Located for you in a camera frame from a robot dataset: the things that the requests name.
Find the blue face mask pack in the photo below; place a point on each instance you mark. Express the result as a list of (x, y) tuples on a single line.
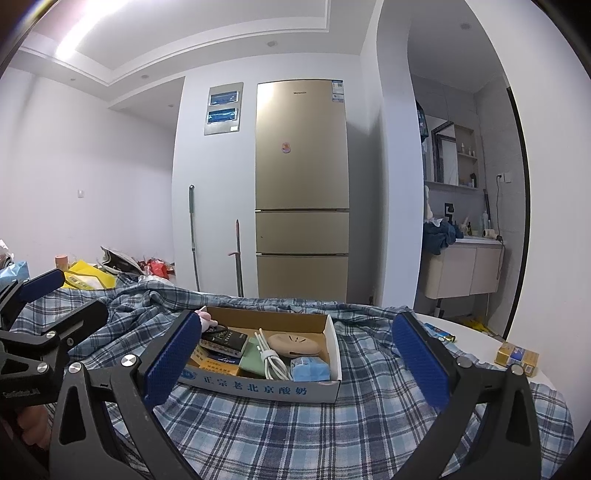
[(309, 369)]

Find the white hair dryer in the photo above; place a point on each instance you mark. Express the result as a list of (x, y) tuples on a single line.
[(491, 234)]

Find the light blue plastic bag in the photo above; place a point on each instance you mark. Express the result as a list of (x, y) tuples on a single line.
[(14, 272)]

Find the beige round air freshener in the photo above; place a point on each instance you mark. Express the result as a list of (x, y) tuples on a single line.
[(295, 344)]

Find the black faucet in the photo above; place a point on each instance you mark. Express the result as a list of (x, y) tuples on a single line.
[(449, 212)]

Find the black patterned box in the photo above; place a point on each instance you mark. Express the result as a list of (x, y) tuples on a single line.
[(228, 341)]

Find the printed cardboard box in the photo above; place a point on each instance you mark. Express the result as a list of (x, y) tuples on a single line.
[(258, 392)]

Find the pink fridge magnet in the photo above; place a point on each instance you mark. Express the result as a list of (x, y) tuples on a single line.
[(286, 147)]

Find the red snack bags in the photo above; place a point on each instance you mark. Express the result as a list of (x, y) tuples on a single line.
[(157, 267)]

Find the beige vanity cabinet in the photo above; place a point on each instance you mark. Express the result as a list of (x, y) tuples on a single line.
[(461, 272)]

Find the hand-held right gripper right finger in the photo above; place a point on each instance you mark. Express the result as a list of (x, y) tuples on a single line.
[(420, 364)]

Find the wall shelf niche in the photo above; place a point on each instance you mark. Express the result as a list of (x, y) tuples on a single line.
[(467, 157)]

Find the gold refrigerator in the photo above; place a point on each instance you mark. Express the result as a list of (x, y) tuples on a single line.
[(300, 184)]

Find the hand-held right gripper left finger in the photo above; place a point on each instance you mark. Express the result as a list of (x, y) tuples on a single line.
[(171, 355)]

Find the white bottle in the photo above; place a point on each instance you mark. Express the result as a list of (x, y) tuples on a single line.
[(485, 220)]

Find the yellow tissue pack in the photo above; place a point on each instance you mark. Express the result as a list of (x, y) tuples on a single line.
[(217, 367), (517, 359)]

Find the white pink plush bunny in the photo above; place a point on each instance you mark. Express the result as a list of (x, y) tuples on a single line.
[(205, 318)]

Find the blue plaid blanket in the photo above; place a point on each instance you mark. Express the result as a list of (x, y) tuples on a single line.
[(286, 434)]

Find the yellow bag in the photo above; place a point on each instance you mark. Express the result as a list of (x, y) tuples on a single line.
[(87, 277)]

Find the green packet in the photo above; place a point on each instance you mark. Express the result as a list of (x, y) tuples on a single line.
[(251, 360)]

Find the dark blue towel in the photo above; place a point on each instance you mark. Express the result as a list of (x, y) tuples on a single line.
[(438, 237)]

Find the person's left hand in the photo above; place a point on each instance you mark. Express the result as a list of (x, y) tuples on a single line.
[(36, 427)]

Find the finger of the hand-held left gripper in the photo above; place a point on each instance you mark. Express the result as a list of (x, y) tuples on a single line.
[(87, 314), (44, 282)]

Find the black door frame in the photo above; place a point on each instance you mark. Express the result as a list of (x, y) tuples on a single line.
[(524, 230)]

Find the white wall socket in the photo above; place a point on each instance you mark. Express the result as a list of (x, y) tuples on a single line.
[(505, 177)]

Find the bathroom mirror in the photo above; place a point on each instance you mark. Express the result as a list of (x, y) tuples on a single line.
[(445, 154)]

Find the grey electrical panel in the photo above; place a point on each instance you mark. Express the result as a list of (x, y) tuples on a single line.
[(224, 108)]

